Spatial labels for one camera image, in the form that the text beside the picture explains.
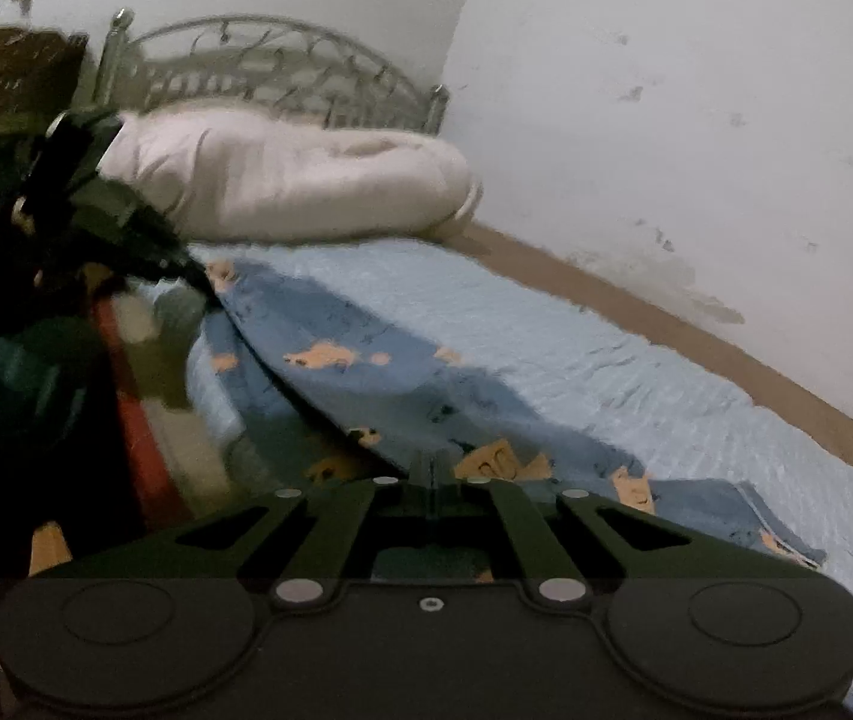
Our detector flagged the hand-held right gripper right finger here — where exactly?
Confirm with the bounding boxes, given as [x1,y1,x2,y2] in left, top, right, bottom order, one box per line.
[432,456,761,607]

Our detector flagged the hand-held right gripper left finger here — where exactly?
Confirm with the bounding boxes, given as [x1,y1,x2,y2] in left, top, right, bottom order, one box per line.
[89,456,432,607]

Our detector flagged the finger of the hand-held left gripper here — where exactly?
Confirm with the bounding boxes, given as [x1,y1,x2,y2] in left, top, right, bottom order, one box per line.
[92,176,221,308]

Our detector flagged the blue pants with orange print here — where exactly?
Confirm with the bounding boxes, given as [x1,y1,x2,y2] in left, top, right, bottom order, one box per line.
[194,259,828,586]

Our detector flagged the person's left forearm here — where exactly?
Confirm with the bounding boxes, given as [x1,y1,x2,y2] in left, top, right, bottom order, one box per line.
[0,262,124,518]

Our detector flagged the dark wooden cabinet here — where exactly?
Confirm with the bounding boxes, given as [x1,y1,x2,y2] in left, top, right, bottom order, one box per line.
[0,26,90,140]

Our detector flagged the red and white cloth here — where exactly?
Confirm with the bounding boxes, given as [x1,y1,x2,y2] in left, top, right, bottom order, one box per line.
[92,289,195,530]

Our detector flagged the light blue bed sheet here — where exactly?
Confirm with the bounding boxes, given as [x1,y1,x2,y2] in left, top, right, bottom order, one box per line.
[127,236,853,720]

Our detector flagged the metal bed headboard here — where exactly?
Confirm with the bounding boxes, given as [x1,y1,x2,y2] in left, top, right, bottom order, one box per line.
[92,7,450,136]

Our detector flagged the brown wooden bed frame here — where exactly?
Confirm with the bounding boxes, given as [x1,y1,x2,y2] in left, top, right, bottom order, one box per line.
[452,219,853,488]

